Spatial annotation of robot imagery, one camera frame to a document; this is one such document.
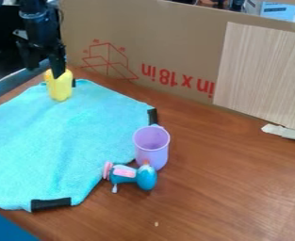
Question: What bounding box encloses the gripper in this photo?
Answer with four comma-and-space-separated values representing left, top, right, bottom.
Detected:
12, 8, 68, 79

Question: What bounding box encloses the yellow toy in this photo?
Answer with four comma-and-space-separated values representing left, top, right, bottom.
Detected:
42, 67, 74, 102

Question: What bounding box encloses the turquoise cloth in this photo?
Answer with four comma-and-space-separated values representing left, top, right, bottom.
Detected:
0, 78, 160, 213

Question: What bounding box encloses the cardboard box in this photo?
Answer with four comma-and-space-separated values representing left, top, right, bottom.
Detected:
57, 0, 295, 105

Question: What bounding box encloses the purple cup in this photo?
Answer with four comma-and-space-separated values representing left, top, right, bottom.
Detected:
131, 124, 172, 171

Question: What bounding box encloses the teal toy drill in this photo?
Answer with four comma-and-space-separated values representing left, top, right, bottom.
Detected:
101, 159, 159, 194

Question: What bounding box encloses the light wooden board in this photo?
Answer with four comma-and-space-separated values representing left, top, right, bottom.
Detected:
212, 21, 295, 132

